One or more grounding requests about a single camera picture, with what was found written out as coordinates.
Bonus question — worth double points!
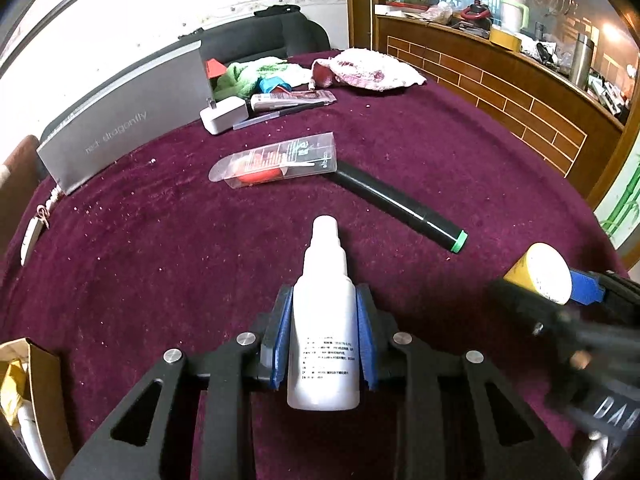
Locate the white pendant with cord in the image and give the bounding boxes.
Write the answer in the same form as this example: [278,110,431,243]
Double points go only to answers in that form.
[20,185,63,267]

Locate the black marker with green cap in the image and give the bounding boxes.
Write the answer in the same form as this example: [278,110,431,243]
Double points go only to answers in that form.
[322,160,469,255]

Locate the steel thermos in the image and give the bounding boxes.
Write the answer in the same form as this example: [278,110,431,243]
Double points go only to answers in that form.
[569,32,596,91]

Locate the wooden brick-pattern counter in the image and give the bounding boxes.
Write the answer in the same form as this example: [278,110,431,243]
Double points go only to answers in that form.
[345,0,640,211]

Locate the white tumbler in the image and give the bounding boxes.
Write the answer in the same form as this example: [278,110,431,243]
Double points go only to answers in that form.
[500,0,531,33]

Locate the yellow box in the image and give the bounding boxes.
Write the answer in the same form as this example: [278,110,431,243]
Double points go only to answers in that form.
[489,26,523,52]

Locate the brown upholstered chair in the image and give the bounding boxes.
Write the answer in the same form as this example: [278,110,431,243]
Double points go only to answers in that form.
[0,135,53,261]

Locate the green bamboo wall sticker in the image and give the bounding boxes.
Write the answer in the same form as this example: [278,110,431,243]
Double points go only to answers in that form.
[595,137,640,251]

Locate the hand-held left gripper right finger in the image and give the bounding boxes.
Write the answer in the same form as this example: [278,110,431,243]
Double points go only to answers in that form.
[354,284,583,480]

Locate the cardboard box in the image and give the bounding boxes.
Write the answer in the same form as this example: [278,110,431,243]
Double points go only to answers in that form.
[0,338,76,480]

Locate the maroon tablecloth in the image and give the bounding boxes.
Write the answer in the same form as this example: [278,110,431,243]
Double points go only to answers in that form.
[0,49,631,480]

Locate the long grey box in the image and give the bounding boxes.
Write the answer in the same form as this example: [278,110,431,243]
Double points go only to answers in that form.
[37,40,213,196]

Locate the white spray bottle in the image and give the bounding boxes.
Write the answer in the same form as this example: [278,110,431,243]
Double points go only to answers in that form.
[286,215,362,412]

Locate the yellow jar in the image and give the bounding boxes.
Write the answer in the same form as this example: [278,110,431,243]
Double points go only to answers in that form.
[502,242,572,306]

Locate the plain white bottle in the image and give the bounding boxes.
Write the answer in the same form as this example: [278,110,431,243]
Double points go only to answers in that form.
[17,402,56,480]

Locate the white red tube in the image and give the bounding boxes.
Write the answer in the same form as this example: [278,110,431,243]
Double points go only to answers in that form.
[248,90,338,113]

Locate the green cloth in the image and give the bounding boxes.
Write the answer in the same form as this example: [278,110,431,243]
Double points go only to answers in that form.
[214,57,311,101]

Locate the white charger plug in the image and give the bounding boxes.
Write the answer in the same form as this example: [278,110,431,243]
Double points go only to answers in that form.
[200,98,249,136]

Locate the black sofa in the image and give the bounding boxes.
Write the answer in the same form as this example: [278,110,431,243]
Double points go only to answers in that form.
[177,12,331,63]

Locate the black cloth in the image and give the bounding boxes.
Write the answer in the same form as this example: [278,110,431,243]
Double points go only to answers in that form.
[253,4,301,17]

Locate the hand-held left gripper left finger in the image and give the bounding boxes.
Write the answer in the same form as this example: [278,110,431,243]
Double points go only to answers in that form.
[60,284,296,480]

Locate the yellow snack packet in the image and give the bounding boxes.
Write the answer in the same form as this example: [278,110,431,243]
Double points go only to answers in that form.
[0,357,31,428]

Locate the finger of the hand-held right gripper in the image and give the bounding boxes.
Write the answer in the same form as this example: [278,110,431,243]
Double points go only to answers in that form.
[490,280,576,346]
[567,269,640,311]

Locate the clear pack with red item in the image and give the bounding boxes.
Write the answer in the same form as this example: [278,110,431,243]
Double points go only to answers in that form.
[208,132,337,190]

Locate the clear plastic bag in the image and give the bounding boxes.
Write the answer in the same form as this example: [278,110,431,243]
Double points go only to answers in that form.
[425,1,457,25]

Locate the pink cloth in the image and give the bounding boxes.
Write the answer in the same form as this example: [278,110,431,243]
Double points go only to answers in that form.
[311,47,427,92]

